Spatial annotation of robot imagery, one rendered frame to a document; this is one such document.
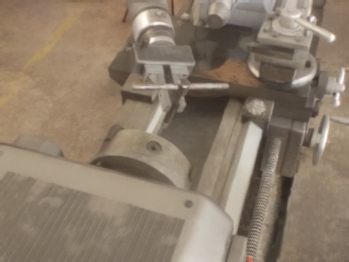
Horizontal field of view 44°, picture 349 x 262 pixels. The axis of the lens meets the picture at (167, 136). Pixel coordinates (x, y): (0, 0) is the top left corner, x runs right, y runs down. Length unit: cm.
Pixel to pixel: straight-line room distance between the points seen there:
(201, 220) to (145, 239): 10
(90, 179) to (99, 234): 12
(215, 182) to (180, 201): 67
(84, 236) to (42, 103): 234
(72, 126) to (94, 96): 30
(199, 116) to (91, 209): 107
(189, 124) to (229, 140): 26
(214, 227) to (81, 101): 230
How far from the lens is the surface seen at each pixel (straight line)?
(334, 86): 174
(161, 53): 94
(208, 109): 180
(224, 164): 146
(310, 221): 239
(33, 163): 85
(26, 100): 310
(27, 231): 76
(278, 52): 150
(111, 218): 74
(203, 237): 74
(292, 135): 167
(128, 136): 102
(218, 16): 161
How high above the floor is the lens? 196
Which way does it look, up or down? 47 degrees down
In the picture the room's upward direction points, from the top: 3 degrees counter-clockwise
